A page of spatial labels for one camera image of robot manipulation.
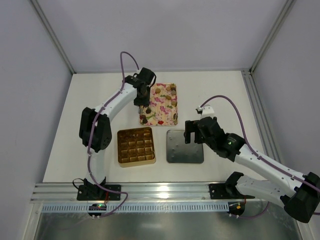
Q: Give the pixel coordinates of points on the aluminium rail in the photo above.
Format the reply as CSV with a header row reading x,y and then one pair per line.
x,y
137,191

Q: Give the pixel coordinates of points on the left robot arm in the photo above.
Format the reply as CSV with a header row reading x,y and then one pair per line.
x,y
96,133

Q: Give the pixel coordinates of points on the gold chocolate box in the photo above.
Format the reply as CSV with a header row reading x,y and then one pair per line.
x,y
135,147

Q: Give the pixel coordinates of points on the aluminium frame post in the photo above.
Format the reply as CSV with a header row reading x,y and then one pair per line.
x,y
52,35
277,25

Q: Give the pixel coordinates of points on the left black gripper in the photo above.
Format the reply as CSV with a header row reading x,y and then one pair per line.
x,y
142,101

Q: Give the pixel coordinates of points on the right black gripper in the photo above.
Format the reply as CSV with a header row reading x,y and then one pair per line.
x,y
196,130

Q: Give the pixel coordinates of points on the dark round chocolate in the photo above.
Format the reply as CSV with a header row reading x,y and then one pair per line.
x,y
148,110

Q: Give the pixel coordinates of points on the silver tin lid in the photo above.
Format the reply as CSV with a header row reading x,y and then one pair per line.
x,y
178,152

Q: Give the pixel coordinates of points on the slotted cable duct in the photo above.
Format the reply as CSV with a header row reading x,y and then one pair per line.
x,y
136,207

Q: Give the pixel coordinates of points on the right aluminium frame post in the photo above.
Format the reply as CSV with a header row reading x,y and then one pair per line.
x,y
277,25

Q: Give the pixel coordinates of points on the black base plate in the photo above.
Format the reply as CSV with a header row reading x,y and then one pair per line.
x,y
91,192
218,191

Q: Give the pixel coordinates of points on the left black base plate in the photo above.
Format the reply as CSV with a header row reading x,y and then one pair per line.
x,y
91,192

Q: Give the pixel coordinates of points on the left aluminium frame post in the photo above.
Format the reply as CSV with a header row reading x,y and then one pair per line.
x,y
52,35

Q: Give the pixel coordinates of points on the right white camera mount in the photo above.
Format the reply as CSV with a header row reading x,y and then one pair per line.
x,y
205,111

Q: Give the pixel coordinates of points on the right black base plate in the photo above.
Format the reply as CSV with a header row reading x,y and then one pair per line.
x,y
218,191

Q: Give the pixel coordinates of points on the floral rectangular tray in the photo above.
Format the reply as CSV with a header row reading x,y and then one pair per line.
x,y
163,104

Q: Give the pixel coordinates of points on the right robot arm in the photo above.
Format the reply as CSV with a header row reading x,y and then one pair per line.
x,y
296,192

